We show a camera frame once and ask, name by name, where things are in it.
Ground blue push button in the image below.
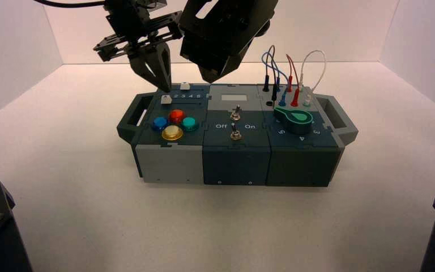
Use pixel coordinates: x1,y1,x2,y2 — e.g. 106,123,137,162
151,116,170,132

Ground dark teal grey control box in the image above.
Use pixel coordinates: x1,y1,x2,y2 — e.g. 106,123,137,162
117,83,359,188

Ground green rotary knob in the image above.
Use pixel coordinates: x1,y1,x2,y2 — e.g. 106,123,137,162
274,107,314,135

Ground blue jumper cable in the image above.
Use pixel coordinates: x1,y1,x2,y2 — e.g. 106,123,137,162
261,50,290,108

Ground teal push button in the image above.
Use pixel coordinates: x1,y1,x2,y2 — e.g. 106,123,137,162
180,117,199,133

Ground orange push button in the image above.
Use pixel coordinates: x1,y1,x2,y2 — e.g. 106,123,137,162
168,109,186,124

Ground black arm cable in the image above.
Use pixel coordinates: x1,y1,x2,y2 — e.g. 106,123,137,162
33,0,108,9

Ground black jumper cable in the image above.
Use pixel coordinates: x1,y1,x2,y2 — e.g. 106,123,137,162
262,45,279,103

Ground yellow push button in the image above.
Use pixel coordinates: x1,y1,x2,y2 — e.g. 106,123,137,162
161,125,184,142

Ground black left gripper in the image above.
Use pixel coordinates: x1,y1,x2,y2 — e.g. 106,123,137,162
92,7,184,93

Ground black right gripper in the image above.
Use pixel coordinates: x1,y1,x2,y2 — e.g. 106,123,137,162
180,0,278,83

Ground red jumper cable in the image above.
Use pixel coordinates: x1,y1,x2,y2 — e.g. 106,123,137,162
285,54,301,108

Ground white jumper cable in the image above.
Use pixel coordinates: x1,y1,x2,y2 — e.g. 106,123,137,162
298,49,327,107

